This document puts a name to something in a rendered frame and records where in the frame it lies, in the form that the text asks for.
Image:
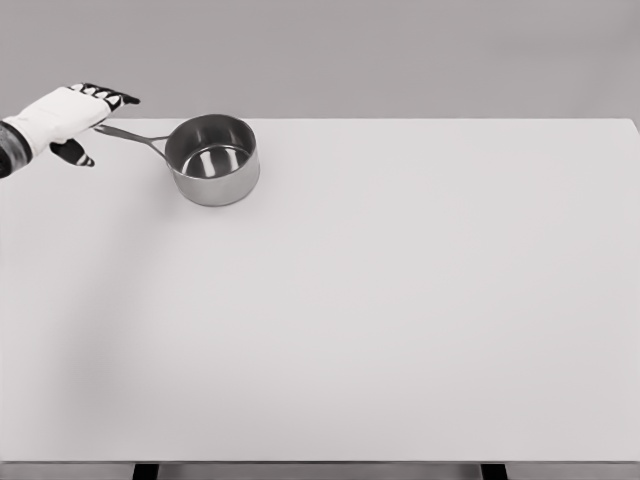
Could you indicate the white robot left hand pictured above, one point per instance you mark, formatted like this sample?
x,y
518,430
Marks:
x,y
67,114

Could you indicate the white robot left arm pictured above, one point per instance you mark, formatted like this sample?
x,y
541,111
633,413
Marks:
x,y
15,142

